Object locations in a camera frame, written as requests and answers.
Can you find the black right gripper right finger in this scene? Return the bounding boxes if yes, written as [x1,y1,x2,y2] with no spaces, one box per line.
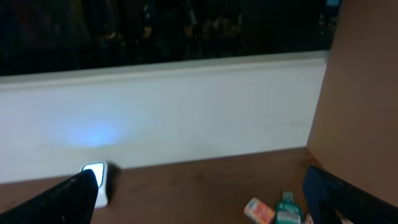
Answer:
[303,166,397,224]

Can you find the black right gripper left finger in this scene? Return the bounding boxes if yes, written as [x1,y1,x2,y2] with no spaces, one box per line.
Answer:
[1,169,98,224]

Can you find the blue Listerine mouthwash bottle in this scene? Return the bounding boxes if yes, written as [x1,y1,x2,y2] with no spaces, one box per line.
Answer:
[275,191,303,224]

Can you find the orange Kleenex tissue pack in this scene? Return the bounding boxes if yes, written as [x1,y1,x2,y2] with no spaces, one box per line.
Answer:
[244,197,275,224]

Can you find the white barcode scanner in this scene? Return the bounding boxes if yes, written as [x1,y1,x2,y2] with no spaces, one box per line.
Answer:
[81,161,120,209]

